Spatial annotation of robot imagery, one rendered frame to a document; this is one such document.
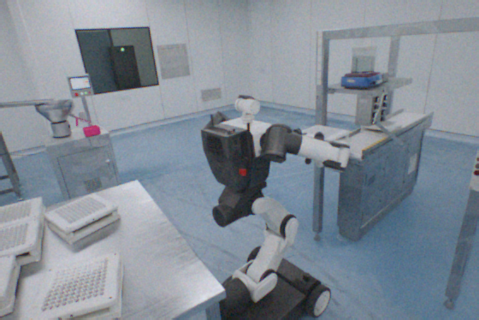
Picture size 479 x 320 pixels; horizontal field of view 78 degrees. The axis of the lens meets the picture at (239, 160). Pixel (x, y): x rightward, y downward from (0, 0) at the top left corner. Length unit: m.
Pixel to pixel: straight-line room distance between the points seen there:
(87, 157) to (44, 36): 3.15
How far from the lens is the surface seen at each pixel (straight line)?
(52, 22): 6.40
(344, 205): 2.61
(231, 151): 1.28
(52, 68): 6.37
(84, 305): 1.08
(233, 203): 1.46
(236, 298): 1.78
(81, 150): 3.67
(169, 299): 1.09
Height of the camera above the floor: 1.62
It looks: 22 degrees down
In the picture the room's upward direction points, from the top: 4 degrees counter-clockwise
